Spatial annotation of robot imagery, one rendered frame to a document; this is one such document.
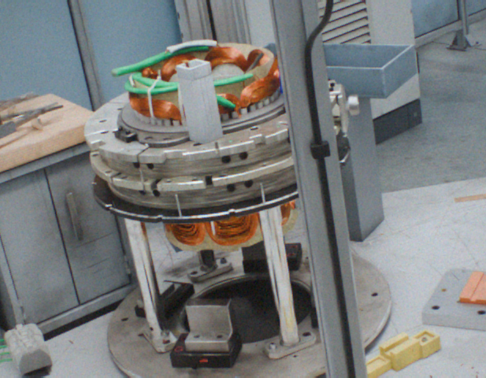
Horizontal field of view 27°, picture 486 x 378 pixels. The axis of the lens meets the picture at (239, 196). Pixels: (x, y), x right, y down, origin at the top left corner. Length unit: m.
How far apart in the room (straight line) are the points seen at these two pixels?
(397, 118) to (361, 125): 2.57
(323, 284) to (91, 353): 0.65
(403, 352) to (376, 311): 0.11
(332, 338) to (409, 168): 2.97
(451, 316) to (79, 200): 0.53
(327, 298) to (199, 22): 0.96
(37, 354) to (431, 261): 0.57
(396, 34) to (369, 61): 2.46
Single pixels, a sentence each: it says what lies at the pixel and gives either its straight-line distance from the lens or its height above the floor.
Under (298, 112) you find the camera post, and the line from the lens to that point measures 0.77.
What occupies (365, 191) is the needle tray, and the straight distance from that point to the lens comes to 1.57.
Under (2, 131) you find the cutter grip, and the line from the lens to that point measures 1.39.
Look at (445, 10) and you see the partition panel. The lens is 5.01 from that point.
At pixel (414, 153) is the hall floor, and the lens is 3.92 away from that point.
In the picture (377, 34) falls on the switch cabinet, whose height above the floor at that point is 0.43.
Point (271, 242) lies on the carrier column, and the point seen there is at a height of 0.96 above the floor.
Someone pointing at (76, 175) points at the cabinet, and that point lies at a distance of 1.43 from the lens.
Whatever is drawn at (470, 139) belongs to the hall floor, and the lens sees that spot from 4.00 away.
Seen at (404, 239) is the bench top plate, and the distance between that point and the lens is 1.58.
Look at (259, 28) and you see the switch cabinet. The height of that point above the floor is 0.61.
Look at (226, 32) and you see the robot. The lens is 1.73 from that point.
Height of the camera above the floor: 1.50
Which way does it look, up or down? 23 degrees down
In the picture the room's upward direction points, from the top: 10 degrees counter-clockwise
